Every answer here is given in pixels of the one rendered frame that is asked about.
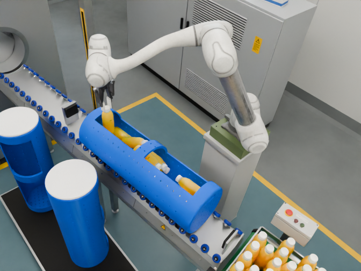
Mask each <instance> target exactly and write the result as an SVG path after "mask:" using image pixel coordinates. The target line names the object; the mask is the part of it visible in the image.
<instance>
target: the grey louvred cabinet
mask: <svg viewBox="0 0 361 271"><path fill-rule="evenodd" d="M316 8H317V5H315V4H313V3H311V2H308V1H306V0H288V3H287V4H286V5H284V6H282V7H281V8H280V7H278V6H275V5H273V4H270V3H268V2H265V1H262V0H127V27H128V51H129V52H130V53H131V55H133V54H134V53H136V52H138V51H139V50H141V49H143V48H144V47H146V46H148V45H149V44H151V43H152V42H154V41H155V40H157V39H159V38H161V37H163V36H165V35H168V34H171V33H174V32H177V31H180V30H183V29H185V28H187V27H190V26H193V25H197V24H200V23H204V22H210V21H214V20H222V21H226V22H229V23H230V24H231V25H232V27H233V36H232V38H231V40H232V42H233V45H234V47H235V50H236V54H237V58H238V62H239V65H238V71H239V73H240V76H241V79H242V82H243V84H244V87H245V89H246V92H247V93H251V94H254V95H255V96H256V97H257V98H258V100H259V104H260V106H259V109H260V114H261V119H262V121H263V123H264V125H265V128H267V127H268V126H269V124H270V122H271V121H272V120H273V117H274V115H275V113H276V110H277V107H278V105H279V102H280V100H281V97H282V95H283V92H284V90H285V87H286V85H287V82H288V79H289V77H290V74H291V72H292V69H293V67H294V64H295V62H296V59H297V57H298V54H299V52H300V49H301V47H302V44H303V41H304V39H305V36H306V34H307V31H308V29H309V26H310V24H311V21H312V19H313V16H314V14H315V11H316ZM140 65H142V66H143V67H145V68H146V69H147V70H149V71H150V72H151V73H152V74H154V75H155V76H156V77H158V78H159V79H160V80H162V81H163V82H164V83H165V84H167V85H168V86H169V87H171V88H172V89H173V90H175V91H176V92H177V93H179V94H180V95H181V96H183V97H184V98H185V99H187V100H188V101H189V102H190V103H192V104H193V105H194V106H196V107H197V108H198V109H200V110H201V111H202V112H203V113H205V114H206V115H208V116H209V117H210V118H212V119H213V120H214V121H216V122H218V121H220V120H221V119H223V118H224V117H225V115H226V114H231V110H232V107H231V106H230V103H229V101H228V98H227V96H226V94H225V91H224V89H223V87H222V85H221V83H220V80H219V78H218V77H217V76H215V75H214V74H213V73H212V71H211V70H210V69H209V67H208V65H207V63H206V61H205V58H204V55H203V50H202V46H197V47H173V48H169V49H166V50H165V51H162V52H160V53H159V54H157V55H155V56H154V57H152V58H150V59H149V60H147V61H145V62H143V63H142V64H140Z"/></svg>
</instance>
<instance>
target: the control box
mask: <svg viewBox="0 0 361 271"><path fill-rule="evenodd" d="M287 209H290V210H292V212H293V214H292V215H291V216H289V215H288V214H287V213H286V210H287ZM299 216H300V217H299ZM295 219H297V220H298V223H295V222H294V220H295ZM301 223H304V225H305V227H301V226H300V224H301ZM271 224H273V225H274V226H275V227H277V228H278V229H280V230H281V231H283V232H284V233H285V234H286V235H288V236H289V237H291V238H293V239H294V240H295V241H296V242H298V243H299V244H300V245H301V246H303V247H305V245H306V244H307V243H308V242H309V240H310V239H311V238H312V236H313V234H314V233H315V231H316V230H317V228H318V227H319V225H318V224H317V223H316V222H314V221H312V220H311V219H309V218H308V217H306V216H305V215H303V214H302V213H301V212H299V211H298V210H296V209H295V208H293V207H292V206H290V205H289V204H287V203H286V202H284V203H283V205H282V206H281V207H280V208H279V210H278V211H277V212H276V214H275V216H274V217H273V219H272V221H271Z"/></svg>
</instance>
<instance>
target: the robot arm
mask: <svg viewBox="0 0 361 271"><path fill-rule="evenodd" d="M232 36H233V27H232V25H231V24H230V23H229V22H226V21H222V20H214V21H210V22H204V23H200V24H197V25H193V26H190V27H187V28H185V29H183V30H180V31H177V32H174V33H171V34H168V35H165V36H163V37H161V38H159V39H157V40H155V41H154V42H152V43H151V44H149V45H148V46H146V47H144V48H143V49H141V50H139V51H138V52H136V53H134V54H133V55H131V56H129V57H127V58H124V59H120V60H116V59H113V58H112V57H111V48H110V43H109V41H108V38H107V37H106V36H105V35H102V34H95V35H92V36H91V37H90V40H89V49H88V61H87V63H86V67H85V76H86V78H87V80H88V83H89V84H90V85H91V86H93V87H95V88H92V89H93V91H94V93H95V99H96V102H97V103H99V105H100V107H101V110H102V111H103V112H105V102H103V98H104V91H105V90H106V93H107V96H108V97H106V98H107V105H108V106H110V109H111V108H112V105H111V102H112V98H113V97H112V96H114V83H115V81H114V80H113V79H115V78H116V76H117V75H118V74H120V73H122V72H125V71H128V70H130V69H132V68H134V67H136V66H138V65H140V64H142V63H143V62H145V61H147V60H149V59H150V58H152V57H154V56H155V55H157V54H159V53H160V52H162V51H165V50H166V49H169V48H173V47H197V46H202V50H203V55H204V58H205V61H206V63H207V65H208V67H209V69H210V70H211V71H212V73H213V74H214V75H215V76H217V77H218V78H219V80H220V83H221V85H222V87H223V89H224V91H225V94H226V96H227V98H228V101H229V103H230V106H231V107H232V110H231V114H230V115H229V114H226V115H225V118H226V119H227V120H228V122H226V123H224V124H222V125H221V127H222V128H223V129H225V130H226V131H228V132H229V133H230V134H232V135H233V136H234V137H235V138H236V139H237V140H238V141H239V142H241V144H242V146H243V148H244V149H245V150H247V151H248V152H249V153H254V154H256V153H260V152H262V151H264V150H265V149H266V147H267V145H268V142H269V136H268V133H267V131H266V128H265V125H264V123H263V121H262V119H261V114H260V109H259V106H260V104H259V100H258V98H257V97H256V96H255V95H254V94H251V93H247V92H246V89H245V87H244V84H243V82H242V79H241V76H240V73H239V71H238V65H239V62H238V58H237V54H236V50H235V47H234V45H233V42H232V40H231V38H232ZM109 85H110V86H109ZM98 88H99V92H98Z"/></svg>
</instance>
